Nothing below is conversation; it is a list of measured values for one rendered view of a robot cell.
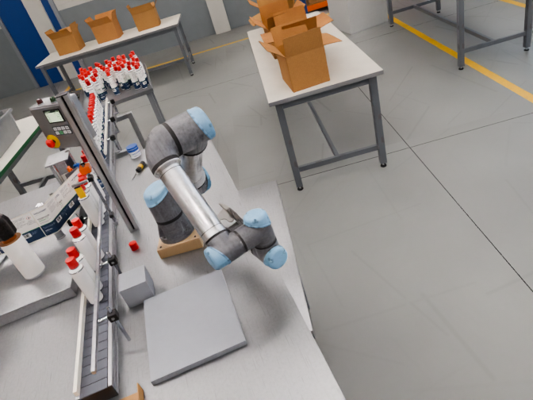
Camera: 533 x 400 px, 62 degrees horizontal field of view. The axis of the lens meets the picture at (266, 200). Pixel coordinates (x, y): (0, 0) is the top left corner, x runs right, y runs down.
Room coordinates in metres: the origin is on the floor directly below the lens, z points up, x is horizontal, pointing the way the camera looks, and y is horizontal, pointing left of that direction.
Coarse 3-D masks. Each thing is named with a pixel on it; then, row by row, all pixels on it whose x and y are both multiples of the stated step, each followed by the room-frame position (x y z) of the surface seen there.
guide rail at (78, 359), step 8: (88, 224) 1.77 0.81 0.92; (80, 304) 1.23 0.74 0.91; (80, 312) 1.19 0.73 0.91; (80, 320) 1.15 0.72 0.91; (80, 328) 1.11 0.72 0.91; (80, 336) 1.07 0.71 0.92; (80, 344) 1.03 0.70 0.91; (80, 352) 1.00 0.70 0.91; (80, 360) 0.98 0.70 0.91; (80, 368) 0.95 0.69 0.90; (80, 376) 0.92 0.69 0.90; (80, 384) 0.89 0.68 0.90
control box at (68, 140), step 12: (72, 96) 1.78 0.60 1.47; (36, 108) 1.78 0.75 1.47; (48, 108) 1.75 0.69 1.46; (60, 108) 1.72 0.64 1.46; (36, 120) 1.79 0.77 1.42; (84, 120) 1.78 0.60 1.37; (48, 132) 1.78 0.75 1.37; (72, 132) 1.72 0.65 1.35; (60, 144) 1.77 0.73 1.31; (72, 144) 1.74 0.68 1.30
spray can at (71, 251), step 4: (68, 248) 1.33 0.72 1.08; (72, 248) 1.33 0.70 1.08; (68, 252) 1.31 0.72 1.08; (72, 252) 1.31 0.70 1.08; (76, 252) 1.32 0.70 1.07; (76, 256) 1.31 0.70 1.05; (80, 256) 1.32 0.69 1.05; (84, 256) 1.34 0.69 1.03; (80, 260) 1.31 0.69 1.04; (84, 260) 1.32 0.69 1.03; (84, 264) 1.31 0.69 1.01; (88, 264) 1.33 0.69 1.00; (88, 268) 1.32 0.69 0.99; (88, 272) 1.31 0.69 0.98; (92, 272) 1.32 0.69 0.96; (92, 276) 1.31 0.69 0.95; (100, 284) 1.32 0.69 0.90; (100, 288) 1.31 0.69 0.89
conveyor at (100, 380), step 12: (108, 204) 1.96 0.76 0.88; (108, 216) 1.84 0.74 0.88; (96, 228) 1.77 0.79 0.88; (108, 228) 1.74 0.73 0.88; (96, 240) 1.66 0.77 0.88; (108, 240) 1.63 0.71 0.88; (108, 264) 1.46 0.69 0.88; (108, 276) 1.38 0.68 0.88; (108, 288) 1.31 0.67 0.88; (108, 300) 1.25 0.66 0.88; (108, 324) 1.14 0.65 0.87; (84, 336) 1.10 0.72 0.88; (84, 348) 1.05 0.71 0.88; (84, 360) 1.00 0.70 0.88; (84, 372) 0.95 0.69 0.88; (84, 384) 0.90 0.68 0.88; (96, 384) 0.89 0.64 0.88; (84, 396) 0.86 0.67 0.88
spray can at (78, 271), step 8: (72, 256) 1.28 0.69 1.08; (72, 264) 1.25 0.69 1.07; (80, 264) 1.27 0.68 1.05; (72, 272) 1.25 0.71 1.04; (80, 272) 1.25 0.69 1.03; (80, 280) 1.24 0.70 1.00; (88, 280) 1.25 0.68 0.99; (80, 288) 1.25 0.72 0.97; (88, 288) 1.24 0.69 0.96; (88, 296) 1.24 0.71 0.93
